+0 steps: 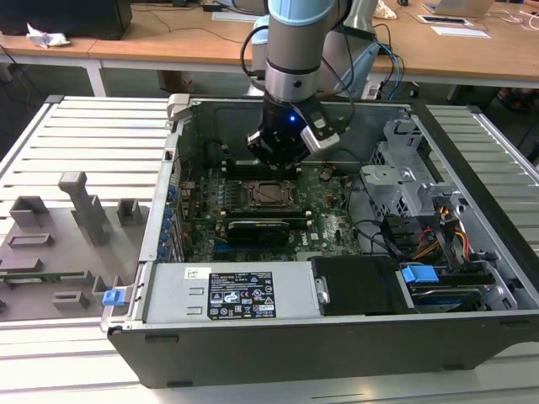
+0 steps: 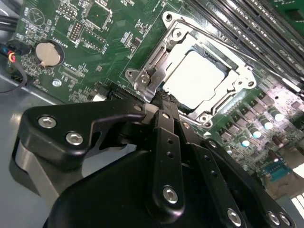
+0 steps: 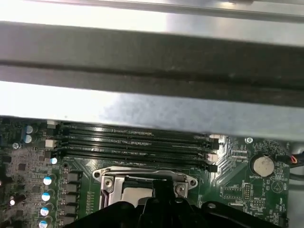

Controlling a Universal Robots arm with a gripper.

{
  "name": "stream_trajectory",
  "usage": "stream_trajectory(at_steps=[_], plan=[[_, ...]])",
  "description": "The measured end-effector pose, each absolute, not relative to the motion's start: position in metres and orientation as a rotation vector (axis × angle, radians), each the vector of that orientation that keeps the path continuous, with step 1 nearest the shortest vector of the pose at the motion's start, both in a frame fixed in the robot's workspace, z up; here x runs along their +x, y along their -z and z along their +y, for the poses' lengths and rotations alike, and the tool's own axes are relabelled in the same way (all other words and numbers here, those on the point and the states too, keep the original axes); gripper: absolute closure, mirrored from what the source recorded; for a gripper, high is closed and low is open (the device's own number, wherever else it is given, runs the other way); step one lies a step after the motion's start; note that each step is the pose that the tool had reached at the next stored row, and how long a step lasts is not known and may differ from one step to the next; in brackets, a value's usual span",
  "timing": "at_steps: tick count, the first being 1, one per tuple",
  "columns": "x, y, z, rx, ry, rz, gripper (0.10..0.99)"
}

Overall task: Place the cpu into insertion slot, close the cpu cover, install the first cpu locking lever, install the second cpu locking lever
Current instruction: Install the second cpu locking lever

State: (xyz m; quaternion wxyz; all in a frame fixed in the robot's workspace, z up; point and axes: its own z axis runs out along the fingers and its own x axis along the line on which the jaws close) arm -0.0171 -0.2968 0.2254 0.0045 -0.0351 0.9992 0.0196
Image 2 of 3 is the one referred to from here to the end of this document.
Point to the metal socket cover frame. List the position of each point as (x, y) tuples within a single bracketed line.
[(158, 62)]

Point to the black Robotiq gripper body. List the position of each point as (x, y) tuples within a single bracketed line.
[(99, 202)]

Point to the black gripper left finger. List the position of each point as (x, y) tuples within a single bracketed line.
[(59, 126)]

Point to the square CPU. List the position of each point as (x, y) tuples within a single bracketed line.
[(197, 78)]

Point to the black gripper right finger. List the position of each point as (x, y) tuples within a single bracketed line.
[(213, 190)]

